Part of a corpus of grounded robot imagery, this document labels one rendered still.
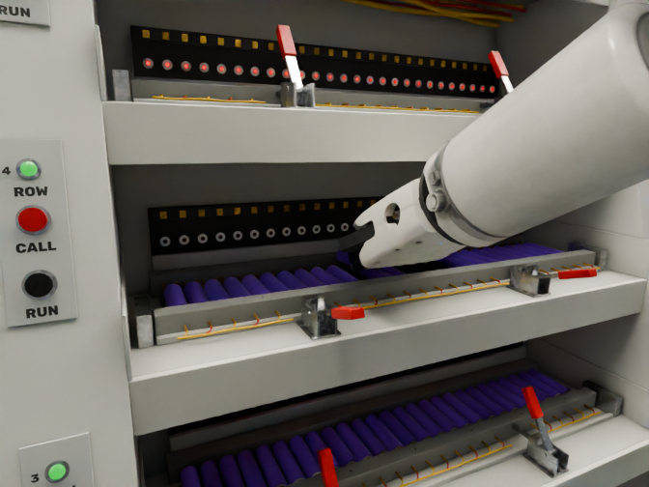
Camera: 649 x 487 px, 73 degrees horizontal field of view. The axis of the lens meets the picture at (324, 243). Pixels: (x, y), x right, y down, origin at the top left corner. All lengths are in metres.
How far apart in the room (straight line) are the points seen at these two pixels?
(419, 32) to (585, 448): 0.62
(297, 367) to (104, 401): 0.14
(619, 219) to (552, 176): 0.44
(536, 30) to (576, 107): 0.57
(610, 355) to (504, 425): 0.20
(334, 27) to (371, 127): 0.29
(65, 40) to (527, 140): 0.31
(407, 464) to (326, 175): 0.37
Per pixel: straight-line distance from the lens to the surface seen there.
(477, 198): 0.30
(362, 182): 0.63
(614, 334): 0.73
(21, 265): 0.35
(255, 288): 0.46
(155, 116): 0.37
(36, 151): 0.36
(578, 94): 0.25
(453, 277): 0.52
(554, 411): 0.69
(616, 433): 0.72
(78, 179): 0.35
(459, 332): 0.47
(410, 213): 0.34
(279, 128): 0.39
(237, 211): 0.53
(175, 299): 0.44
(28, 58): 0.38
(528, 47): 0.82
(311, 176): 0.60
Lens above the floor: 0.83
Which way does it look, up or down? level
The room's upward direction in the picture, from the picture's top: 6 degrees counter-clockwise
